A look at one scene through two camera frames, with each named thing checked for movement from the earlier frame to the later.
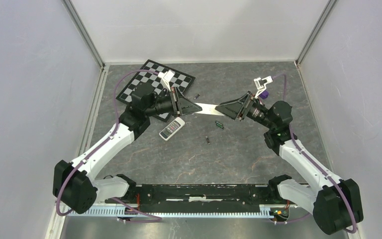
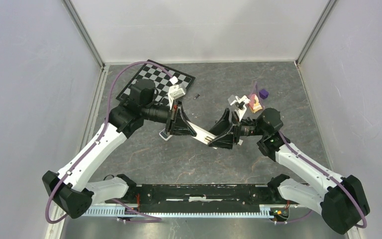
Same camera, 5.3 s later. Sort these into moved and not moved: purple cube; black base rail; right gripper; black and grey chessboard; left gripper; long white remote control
Moved: right gripper; left gripper; long white remote control
Not moved: purple cube; black base rail; black and grey chessboard
